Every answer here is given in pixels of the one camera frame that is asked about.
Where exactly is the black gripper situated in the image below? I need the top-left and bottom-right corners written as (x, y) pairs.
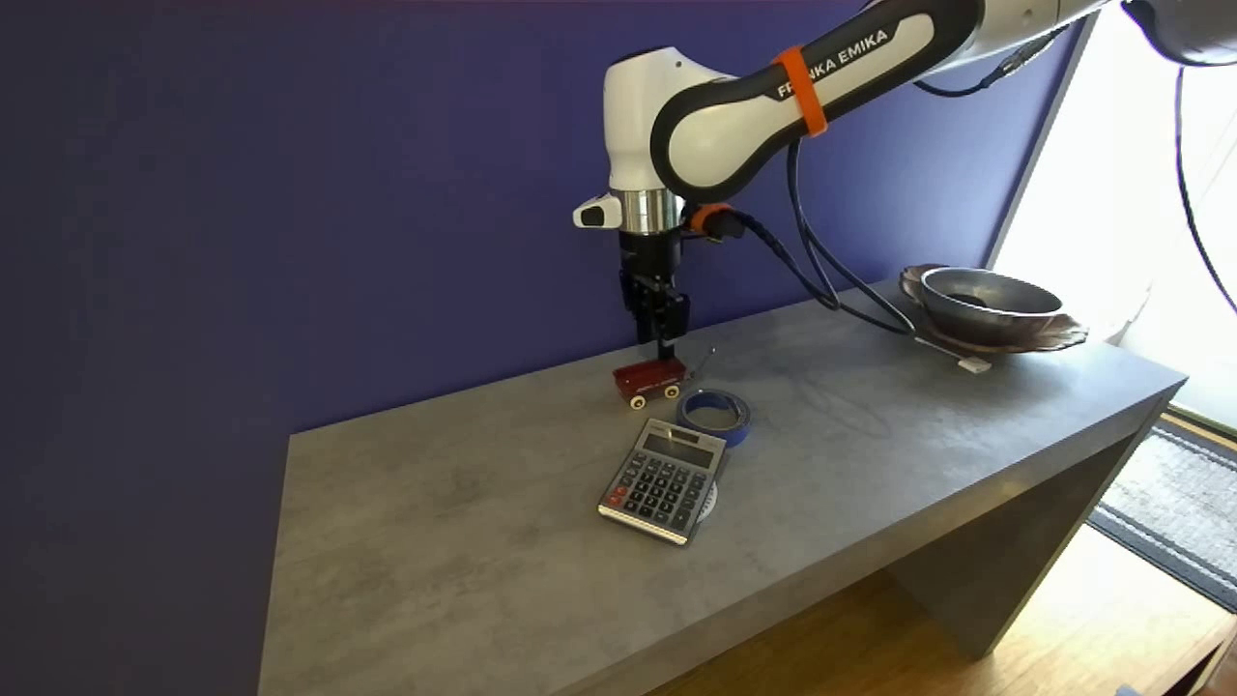
top-left (620, 227), bottom-right (692, 373)

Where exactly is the small red toy trolley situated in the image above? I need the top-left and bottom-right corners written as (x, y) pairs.
top-left (613, 339), bottom-right (717, 419)

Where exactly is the blue tape roll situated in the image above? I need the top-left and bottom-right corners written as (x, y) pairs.
top-left (672, 387), bottom-right (754, 453)

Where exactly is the grey desk calculator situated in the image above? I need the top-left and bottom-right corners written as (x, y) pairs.
top-left (595, 413), bottom-right (736, 549)

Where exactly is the small white object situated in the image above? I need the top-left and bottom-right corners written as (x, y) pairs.
top-left (945, 346), bottom-right (999, 379)

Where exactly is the silver metal bowl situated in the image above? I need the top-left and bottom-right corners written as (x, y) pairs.
top-left (896, 264), bottom-right (1070, 348)

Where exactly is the grey floor mat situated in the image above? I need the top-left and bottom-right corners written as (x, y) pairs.
top-left (1087, 413), bottom-right (1237, 616)

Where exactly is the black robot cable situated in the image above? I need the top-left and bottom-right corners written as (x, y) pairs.
top-left (738, 126), bottom-right (937, 339)

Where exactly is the black hanging cable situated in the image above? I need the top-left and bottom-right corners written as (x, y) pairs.
top-left (1169, 57), bottom-right (1237, 318)

